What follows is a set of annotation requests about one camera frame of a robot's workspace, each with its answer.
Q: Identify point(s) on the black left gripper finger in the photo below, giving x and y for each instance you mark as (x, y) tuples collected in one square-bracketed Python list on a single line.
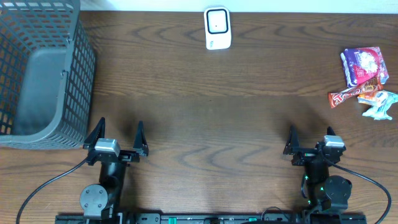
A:
[(140, 144), (96, 134)]

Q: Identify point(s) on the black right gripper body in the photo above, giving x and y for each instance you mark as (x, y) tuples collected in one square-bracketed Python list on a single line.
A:
[(304, 157)]

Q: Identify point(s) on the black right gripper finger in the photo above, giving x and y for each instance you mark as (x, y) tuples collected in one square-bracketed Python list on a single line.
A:
[(330, 131), (292, 145)]

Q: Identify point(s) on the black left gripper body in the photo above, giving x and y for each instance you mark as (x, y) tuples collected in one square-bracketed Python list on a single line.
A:
[(121, 157)]

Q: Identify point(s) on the teal snack wrapper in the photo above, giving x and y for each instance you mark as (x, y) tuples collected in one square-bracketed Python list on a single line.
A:
[(380, 113)]

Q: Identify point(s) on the orange snack packet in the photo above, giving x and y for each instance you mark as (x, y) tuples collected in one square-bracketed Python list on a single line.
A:
[(377, 98)]

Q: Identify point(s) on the red chocolate bar wrapper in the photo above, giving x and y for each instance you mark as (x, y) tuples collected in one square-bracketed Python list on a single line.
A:
[(370, 86)]

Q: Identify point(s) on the pink purple tissue pack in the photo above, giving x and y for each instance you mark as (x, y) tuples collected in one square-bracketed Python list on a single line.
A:
[(362, 64)]

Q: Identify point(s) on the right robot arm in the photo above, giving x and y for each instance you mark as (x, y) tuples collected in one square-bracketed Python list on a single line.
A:
[(327, 194)]

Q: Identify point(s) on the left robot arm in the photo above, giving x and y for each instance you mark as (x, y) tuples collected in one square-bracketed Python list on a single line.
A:
[(100, 202)]

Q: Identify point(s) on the white barcode scanner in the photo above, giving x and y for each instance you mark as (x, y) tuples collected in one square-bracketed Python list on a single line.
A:
[(217, 28)]

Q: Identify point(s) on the grey plastic mesh basket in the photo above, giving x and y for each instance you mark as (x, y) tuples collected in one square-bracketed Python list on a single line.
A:
[(47, 74)]

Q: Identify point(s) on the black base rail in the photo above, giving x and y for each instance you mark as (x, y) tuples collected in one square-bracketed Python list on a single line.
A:
[(156, 218)]

